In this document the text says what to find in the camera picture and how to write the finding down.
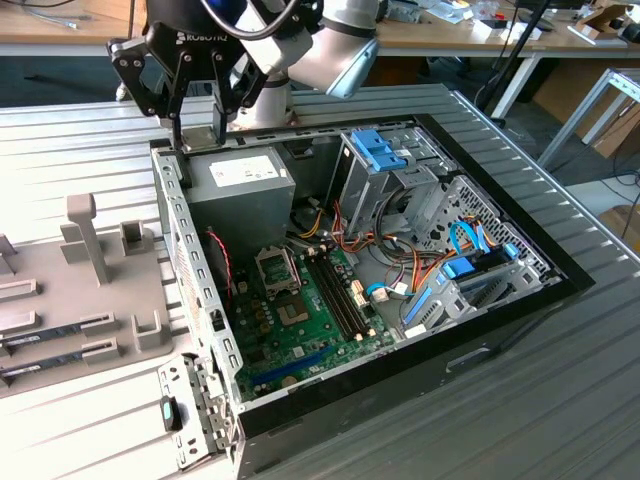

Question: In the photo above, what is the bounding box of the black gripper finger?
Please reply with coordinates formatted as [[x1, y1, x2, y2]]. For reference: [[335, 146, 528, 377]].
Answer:
[[209, 42, 270, 148], [106, 38, 197, 152]]

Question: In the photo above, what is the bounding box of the silver CPU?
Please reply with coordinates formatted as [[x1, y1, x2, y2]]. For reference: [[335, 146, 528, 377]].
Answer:
[[179, 125, 227, 153]]

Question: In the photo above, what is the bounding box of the CPU socket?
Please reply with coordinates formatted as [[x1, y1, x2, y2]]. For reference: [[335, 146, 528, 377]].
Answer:
[[273, 294, 312, 331]]

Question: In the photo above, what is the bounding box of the white power supply label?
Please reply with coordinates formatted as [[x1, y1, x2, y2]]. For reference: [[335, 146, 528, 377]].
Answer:
[[208, 153, 281, 189]]

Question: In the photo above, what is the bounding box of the wooden desk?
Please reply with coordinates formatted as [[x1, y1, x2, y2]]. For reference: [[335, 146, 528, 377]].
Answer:
[[374, 0, 640, 120], [0, 0, 151, 57]]

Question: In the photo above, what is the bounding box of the grey power supply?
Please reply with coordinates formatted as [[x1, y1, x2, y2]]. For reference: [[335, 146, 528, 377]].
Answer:
[[179, 147, 297, 251]]

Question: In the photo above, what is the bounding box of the metal socket cover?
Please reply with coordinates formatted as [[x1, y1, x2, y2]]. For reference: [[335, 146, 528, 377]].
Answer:
[[254, 244, 302, 297]]

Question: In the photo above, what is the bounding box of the silver drive cage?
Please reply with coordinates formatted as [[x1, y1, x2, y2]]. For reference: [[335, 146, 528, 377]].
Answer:
[[327, 124, 454, 244]]

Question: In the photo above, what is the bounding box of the grey parts rack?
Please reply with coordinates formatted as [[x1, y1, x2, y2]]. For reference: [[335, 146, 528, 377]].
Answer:
[[0, 193, 177, 401]]

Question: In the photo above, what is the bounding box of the black RAM slot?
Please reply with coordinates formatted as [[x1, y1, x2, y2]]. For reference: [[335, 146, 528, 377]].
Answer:
[[298, 252, 356, 344], [319, 244, 377, 337], [305, 249, 364, 343], [312, 247, 370, 339]]

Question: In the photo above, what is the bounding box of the green motherboard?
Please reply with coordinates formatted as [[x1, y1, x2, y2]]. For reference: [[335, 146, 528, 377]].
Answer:
[[230, 242, 401, 404]]

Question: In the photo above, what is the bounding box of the dark RAM stick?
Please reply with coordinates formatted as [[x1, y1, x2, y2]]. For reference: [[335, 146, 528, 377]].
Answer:
[[0, 350, 87, 377], [0, 322, 85, 349]]

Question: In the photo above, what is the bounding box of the blue expansion slot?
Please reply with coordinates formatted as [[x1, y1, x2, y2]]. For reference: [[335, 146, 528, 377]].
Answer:
[[249, 344, 334, 389]]

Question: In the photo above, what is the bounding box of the blue disk carrier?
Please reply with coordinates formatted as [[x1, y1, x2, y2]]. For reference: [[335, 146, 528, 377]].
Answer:
[[440, 258, 484, 282]]

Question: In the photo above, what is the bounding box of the black stand pole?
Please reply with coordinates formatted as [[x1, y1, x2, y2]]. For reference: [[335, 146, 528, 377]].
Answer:
[[474, 0, 554, 121]]

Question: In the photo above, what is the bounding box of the black latch teal button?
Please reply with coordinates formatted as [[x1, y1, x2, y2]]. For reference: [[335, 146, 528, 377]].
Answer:
[[159, 395, 185, 432]]

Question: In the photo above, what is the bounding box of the black PC case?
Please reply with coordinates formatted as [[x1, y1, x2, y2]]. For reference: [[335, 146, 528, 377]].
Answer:
[[148, 113, 597, 480]]

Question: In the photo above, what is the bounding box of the silver disk bay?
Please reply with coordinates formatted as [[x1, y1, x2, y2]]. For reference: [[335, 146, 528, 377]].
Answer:
[[399, 249, 564, 344]]

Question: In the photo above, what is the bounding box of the open cardboard box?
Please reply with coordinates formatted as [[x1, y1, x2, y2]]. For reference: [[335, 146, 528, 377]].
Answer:
[[574, 3, 632, 49]]

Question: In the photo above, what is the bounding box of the large cardboard box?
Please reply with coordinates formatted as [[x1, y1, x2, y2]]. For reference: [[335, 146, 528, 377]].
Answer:
[[574, 92, 640, 160]]

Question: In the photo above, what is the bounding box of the flat cardboard sheet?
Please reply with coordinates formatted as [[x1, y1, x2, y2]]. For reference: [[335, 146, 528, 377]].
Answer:
[[598, 203, 640, 236]]

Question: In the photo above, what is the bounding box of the yellow black wire bundle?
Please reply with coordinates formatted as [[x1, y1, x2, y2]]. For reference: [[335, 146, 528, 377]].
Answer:
[[292, 207, 329, 241]]

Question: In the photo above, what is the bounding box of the blue plastic drive bracket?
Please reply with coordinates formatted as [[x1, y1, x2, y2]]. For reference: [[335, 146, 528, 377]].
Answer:
[[351, 128, 416, 174]]

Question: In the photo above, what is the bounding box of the orange red wire bundle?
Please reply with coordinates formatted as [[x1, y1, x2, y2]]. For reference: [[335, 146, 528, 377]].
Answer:
[[330, 198, 396, 254]]

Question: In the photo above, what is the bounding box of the multicolour wire bundle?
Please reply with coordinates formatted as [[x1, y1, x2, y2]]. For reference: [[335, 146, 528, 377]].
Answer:
[[384, 242, 449, 299]]

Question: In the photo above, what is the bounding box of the blue plastic rail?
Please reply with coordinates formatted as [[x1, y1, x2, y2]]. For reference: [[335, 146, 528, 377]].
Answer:
[[403, 286, 433, 326]]

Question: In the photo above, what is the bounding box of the silver card retention bracket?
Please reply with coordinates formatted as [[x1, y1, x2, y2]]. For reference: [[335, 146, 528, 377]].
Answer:
[[156, 351, 240, 474]]

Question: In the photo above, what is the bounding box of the blue flat wire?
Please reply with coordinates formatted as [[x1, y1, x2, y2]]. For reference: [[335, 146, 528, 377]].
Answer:
[[448, 219, 491, 261]]

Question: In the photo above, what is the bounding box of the aluminium profile frame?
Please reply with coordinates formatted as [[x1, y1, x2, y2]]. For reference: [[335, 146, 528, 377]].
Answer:
[[537, 67, 640, 171]]

